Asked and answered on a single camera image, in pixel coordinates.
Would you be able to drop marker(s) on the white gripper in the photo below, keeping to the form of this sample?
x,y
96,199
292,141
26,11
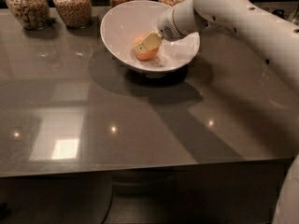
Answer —
x,y
165,28

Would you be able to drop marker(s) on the orange fruit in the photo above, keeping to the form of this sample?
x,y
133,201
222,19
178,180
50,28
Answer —
x,y
147,55

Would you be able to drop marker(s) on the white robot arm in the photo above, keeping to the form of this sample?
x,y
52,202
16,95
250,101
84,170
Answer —
x,y
274,39

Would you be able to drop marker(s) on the white tilted bowl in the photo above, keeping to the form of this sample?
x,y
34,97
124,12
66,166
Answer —
x,y
125,22

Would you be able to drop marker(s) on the glass jar of grains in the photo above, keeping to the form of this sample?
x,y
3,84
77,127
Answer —
x,y
74,13

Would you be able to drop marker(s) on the glass jar of nuts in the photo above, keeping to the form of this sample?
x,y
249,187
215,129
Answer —
x,y
31,14

